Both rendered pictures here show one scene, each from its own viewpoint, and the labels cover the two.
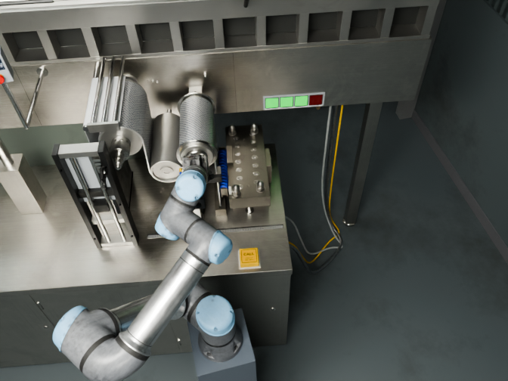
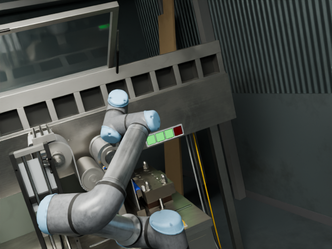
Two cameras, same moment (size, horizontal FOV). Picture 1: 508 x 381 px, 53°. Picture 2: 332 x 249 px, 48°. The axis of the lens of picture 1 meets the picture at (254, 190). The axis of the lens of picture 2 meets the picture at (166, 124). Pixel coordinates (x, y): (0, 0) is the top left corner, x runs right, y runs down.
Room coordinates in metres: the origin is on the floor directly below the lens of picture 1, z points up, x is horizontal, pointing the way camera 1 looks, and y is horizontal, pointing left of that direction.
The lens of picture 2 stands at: (-0.54, 0.39, 1.75)
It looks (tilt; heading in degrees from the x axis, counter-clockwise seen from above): 13 degrees down; 344
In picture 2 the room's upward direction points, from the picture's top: 14 degrees counter-clockwise
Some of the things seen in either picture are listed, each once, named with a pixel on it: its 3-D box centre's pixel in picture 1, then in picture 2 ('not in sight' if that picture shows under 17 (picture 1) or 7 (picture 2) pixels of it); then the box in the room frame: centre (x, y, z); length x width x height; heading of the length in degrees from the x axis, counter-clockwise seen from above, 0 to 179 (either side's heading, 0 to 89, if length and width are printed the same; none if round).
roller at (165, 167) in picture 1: (167, 147); (89, 173); (1.36, 0.32, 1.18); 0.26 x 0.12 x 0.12; 3
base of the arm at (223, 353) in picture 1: (219, 334); not in sight; (0.70, 0.14, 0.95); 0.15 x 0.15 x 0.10
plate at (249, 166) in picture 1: (246, 164); (148, 182); (1.41, 0.03, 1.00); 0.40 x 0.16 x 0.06; 3
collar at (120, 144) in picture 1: (120, 148); (57, 158); (1.21, 0.45, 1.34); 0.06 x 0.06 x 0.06; 3
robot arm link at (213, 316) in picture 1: (215, 318); (167, 230); (0.70, 0.14, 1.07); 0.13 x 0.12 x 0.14; 48
